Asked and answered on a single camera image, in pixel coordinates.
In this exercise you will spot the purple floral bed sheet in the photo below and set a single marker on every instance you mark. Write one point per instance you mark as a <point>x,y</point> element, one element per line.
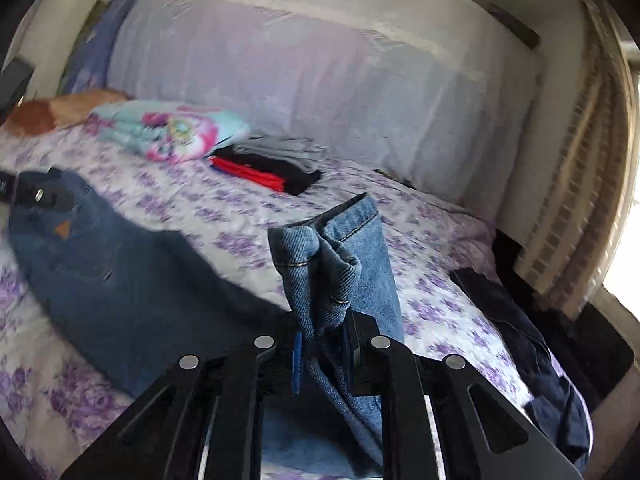
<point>200,200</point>

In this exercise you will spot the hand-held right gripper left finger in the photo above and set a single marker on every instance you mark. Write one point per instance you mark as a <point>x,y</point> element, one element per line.
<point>235,385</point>

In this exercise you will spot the orange brown pillow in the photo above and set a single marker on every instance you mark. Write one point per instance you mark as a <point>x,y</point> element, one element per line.
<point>60,110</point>

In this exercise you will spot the blue denim pants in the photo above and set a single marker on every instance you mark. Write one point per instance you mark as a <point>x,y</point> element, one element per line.
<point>150,285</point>

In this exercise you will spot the dark navy pants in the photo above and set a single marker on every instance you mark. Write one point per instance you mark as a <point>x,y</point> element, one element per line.
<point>530,360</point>

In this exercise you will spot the folded black garment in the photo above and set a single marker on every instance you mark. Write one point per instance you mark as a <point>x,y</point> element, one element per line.
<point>295,177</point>

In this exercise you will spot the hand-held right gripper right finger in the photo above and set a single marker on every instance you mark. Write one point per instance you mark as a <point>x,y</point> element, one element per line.
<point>400,385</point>

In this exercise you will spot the folded teal pink floral blanket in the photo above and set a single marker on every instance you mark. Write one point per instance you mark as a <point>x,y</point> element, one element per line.
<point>170,130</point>

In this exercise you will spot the beige brick pattern curtain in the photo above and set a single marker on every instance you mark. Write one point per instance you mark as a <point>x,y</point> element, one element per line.
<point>580,185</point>

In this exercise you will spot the blue patterned cloth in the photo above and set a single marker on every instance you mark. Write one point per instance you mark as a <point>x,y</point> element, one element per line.
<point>100,45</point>

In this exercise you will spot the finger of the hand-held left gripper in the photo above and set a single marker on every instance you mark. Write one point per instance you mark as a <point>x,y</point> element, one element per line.
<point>40,194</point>

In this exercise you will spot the folded red garment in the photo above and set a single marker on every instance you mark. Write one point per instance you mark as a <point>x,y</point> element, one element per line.
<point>245,172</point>

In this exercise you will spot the black side furniture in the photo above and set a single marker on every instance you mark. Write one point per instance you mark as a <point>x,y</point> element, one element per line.
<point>600,350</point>

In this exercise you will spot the bright window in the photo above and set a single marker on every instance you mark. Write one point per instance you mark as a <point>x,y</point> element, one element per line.
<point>627,210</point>

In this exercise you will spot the folded grey garment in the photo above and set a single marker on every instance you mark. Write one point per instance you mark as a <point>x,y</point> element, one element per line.
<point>285,152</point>

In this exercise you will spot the white lace-covered headboard pillows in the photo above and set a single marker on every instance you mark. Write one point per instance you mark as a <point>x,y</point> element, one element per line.
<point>325,85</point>

